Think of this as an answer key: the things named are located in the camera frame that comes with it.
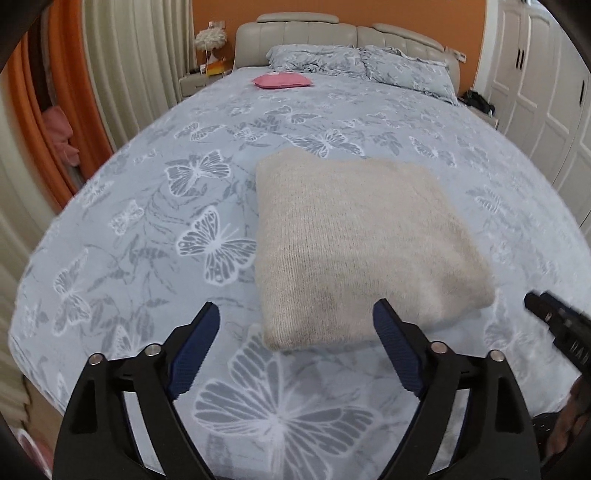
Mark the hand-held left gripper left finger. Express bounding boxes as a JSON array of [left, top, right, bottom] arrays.
[[54, 301, 221, 480]]

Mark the orange curtain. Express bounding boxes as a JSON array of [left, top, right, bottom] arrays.
[[7, 0, 88, 210]]

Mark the black bag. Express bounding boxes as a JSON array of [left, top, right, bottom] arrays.
[[459, 89, 496, 115]]

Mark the beige nightstand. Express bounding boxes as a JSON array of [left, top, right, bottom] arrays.
[[179, 67, 232, 100]]

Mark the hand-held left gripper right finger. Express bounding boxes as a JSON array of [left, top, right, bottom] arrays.
[[372, 298, 542, 480]]

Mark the pink hanging cloth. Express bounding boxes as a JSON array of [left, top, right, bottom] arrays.
[[41, 106, 81, 167]]

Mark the cream pleated curtain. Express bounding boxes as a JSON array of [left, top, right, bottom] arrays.
[[0, 0, 195, 278]]

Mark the beige knitted sweater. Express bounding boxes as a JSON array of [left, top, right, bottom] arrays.
[[254, 148, 497, 352]]

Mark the white wardrobe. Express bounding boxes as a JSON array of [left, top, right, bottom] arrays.
[[478, 0, 591, 222]]

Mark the beige padded headboard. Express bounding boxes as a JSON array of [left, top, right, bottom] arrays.
[[235, 13, 461, 100]]

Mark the small pink pillow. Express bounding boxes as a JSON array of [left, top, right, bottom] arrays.
[[252, 73, 315, 89]]

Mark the grey floral bed pillow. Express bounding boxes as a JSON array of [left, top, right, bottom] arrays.
[[267, 44, 370, 75], [362, 45, 459, 104]]

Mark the person's right hand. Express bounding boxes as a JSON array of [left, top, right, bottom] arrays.
[[542, 381, 591, 464]]

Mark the butterfly pattern bed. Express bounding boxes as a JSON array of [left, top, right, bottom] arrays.
[[8, 65, 587, 480]]

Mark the white fluffy table lamp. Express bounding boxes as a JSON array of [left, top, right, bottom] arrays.
[[194, 27, 228, 63]]

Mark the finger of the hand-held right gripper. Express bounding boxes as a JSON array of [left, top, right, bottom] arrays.
[[524, 290, 591, 365]]

